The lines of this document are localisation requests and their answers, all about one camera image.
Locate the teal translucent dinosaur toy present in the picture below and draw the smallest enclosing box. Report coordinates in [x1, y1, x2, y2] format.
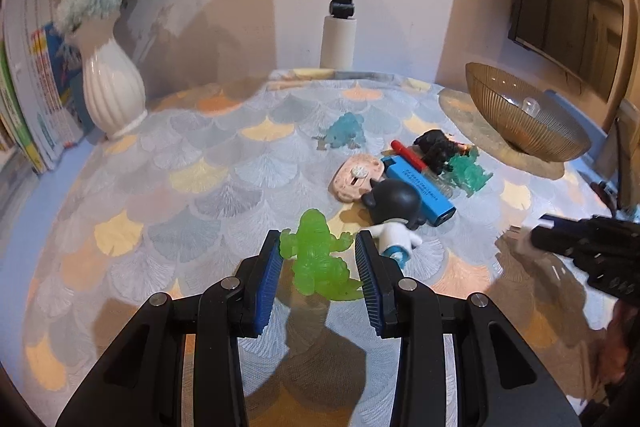
[445, 148, 493, 198]

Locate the pink biscuit-shaped toy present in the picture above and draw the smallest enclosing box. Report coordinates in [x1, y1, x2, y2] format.
[330, 152, 386, 204]

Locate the red-capped clear pen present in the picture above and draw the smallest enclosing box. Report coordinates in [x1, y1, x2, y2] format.
[390, 139, 453, 198]

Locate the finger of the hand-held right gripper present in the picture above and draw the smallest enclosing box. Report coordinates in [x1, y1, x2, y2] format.
[572, 252, 640, 305]
[530, 213, 640, 258]

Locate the row of upright books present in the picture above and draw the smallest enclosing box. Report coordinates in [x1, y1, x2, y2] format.
[0, 0, 96, 175]

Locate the green translucent dinosaur toy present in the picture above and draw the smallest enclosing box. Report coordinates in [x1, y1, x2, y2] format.
[279, 208, 364, 300]

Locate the black-headed white figurine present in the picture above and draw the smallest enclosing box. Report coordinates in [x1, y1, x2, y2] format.
[362, 181, 428, 265]

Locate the stack of flat books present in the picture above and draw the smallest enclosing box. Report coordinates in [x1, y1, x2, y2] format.
[0, 147, 41, 228]

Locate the blue translucent dinosaur toy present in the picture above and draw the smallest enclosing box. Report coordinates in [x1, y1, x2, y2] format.
[311, 112, 366, 151]

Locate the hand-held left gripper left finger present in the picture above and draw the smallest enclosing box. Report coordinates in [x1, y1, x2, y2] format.
[55, 229, 283, 427]

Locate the blue and yellow rectangular box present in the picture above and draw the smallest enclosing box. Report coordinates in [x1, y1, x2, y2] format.
[382, 155, 457, 228]

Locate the leaf pattern tablecloth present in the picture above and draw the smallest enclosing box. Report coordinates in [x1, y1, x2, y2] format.
[0, 67, 640, 427]

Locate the dark flat standing device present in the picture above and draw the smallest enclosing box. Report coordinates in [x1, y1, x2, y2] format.
[602, 99, 640, 212]

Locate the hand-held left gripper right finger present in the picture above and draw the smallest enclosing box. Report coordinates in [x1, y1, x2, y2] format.
[354, 229, 583, 427]

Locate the small black figurine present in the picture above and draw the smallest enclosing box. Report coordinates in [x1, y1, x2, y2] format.
[414, 130, 468, 175]

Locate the amber ribbed glass bowl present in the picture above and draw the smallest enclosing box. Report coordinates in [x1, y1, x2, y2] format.
[465, 62, 592, 162]

